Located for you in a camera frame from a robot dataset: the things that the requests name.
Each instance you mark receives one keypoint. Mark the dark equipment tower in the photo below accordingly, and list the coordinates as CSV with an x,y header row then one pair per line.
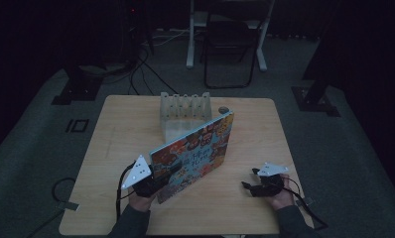
x,y
134,29

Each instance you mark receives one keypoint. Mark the grey tape patch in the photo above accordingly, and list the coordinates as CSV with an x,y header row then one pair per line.
x,y
68,206

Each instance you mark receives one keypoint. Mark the grey round table grommet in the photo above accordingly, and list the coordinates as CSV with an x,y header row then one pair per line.
x,y
223,109

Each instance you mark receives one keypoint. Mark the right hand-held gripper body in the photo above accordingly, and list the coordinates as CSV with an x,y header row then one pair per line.
x,y
270,180

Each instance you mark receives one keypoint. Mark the black folding chair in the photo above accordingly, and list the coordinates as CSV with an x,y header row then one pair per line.
x,y
230,36

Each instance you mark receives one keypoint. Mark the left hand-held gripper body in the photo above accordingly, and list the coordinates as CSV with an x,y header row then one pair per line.
x,y
139,175

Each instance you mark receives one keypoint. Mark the black slanted stand with base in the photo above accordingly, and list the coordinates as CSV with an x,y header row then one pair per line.
x,y
318,95

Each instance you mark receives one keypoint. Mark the white desk frame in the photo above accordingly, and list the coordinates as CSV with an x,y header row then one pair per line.
x,y
193,39

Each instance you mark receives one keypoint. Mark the person's right hand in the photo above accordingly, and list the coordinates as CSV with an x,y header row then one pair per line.
x,y
283,196

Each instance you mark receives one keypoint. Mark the translucent white book rack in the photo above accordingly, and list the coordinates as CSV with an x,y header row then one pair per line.
x,y
182,109

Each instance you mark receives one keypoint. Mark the black stand with flat base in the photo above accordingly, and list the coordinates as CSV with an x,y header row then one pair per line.
x,y
78,87

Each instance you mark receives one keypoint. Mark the colourful cartoon picture book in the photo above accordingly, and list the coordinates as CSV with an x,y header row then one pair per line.
x,y
195,155

